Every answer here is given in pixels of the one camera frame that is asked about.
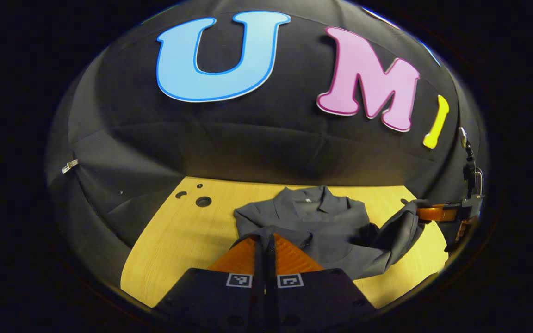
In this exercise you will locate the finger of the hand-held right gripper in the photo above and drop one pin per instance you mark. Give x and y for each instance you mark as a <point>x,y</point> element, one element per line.
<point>437,213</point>

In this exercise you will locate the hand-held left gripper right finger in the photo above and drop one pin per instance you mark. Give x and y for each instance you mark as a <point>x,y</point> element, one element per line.
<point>272,296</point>

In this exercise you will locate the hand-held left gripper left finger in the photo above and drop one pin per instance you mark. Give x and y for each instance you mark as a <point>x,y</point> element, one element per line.
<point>260,296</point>

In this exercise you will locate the grey collared shirt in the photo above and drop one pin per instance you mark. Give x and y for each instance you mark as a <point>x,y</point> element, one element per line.
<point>331,222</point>

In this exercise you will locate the black backdrop cloth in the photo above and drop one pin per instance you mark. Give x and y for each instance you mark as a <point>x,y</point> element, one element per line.
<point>271,143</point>

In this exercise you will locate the silver metal clip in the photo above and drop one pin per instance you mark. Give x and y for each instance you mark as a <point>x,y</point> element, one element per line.
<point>70,166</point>

